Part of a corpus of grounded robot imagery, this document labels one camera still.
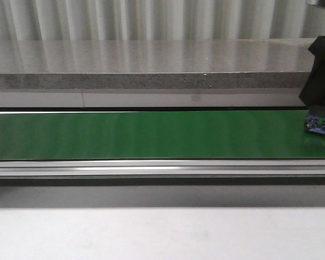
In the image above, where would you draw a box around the green conveyor belt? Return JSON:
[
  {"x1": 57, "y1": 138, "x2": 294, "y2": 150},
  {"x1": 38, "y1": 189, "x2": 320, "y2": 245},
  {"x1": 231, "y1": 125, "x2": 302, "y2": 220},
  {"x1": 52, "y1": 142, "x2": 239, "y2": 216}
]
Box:
[{"x1": 0, "y1": 110, "x2": 325, "y2": 178}]

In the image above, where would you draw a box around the yellow mushroom button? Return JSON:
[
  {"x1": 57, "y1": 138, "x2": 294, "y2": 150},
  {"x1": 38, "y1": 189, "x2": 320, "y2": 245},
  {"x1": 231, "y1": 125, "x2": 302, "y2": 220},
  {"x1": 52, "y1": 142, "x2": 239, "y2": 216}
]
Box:
[{"x1": 304, "y1": 105, "x2": 325, "y2": 135}]

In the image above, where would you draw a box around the grey granite counter ledge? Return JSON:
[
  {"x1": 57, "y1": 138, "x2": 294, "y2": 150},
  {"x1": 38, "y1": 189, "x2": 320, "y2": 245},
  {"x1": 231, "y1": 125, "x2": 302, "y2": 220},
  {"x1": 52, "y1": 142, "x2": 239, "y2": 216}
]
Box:
[{"x1": 0, "y1": 38, "x2": 314, "y2": 108}]

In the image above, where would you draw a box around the white pleated curtain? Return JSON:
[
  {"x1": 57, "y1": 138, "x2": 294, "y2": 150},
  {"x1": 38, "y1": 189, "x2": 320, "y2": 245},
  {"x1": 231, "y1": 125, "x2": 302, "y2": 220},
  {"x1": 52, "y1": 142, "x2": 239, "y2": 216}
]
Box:
[{"x1": 0, "y1": 1, "x2": 325, "y2": 41}]

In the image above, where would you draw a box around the black fabric covered gripper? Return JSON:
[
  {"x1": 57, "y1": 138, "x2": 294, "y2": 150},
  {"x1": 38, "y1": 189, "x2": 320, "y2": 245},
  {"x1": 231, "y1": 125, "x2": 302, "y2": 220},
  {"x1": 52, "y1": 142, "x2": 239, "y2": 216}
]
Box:
[{"x1": 299, "y1": 36, "x2": 325, "y2": 107}]

